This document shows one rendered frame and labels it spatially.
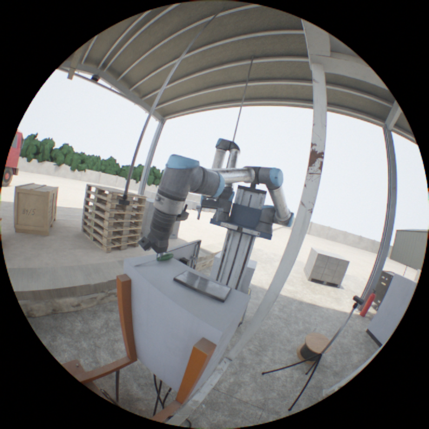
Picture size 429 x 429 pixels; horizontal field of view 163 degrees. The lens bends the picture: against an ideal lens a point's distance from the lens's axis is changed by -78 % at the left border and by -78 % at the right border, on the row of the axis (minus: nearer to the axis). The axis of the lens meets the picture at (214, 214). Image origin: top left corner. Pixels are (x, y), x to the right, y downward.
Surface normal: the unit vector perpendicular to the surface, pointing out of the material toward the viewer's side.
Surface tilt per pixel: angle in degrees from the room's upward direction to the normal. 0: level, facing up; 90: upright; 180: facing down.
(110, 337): 0
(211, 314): 0
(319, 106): 100
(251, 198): 90
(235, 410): 0
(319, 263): 90
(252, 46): 172
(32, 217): 90
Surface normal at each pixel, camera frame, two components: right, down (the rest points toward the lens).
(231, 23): -0.29, 0.95
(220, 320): 0.23, -0.97
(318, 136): -0.52, 0.11
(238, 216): -0.33, -0.01
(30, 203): 0.76, 0.22
